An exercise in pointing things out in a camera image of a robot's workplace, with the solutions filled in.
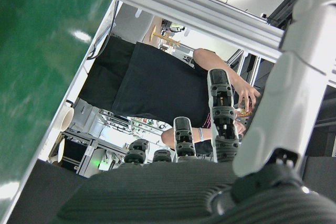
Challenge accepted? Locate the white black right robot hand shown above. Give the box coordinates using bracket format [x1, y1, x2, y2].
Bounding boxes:
[49, 0, 336, 224]

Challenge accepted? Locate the person in black shirt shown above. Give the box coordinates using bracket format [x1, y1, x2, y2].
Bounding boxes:
[78, 35, 263, 156]

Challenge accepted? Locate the white tape roll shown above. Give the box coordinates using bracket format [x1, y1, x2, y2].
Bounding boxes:
[60, 104, 76, 132]

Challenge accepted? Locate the wooden rack stand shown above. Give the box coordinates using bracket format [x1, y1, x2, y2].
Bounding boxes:
[149, 24, 182, 49]

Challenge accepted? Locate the green conveyor belt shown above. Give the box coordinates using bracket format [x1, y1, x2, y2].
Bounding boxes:
[0, 0, 131, 224]

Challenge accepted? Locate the aluminium profile post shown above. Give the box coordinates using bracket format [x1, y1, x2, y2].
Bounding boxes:
[117, 0, 286, 63]

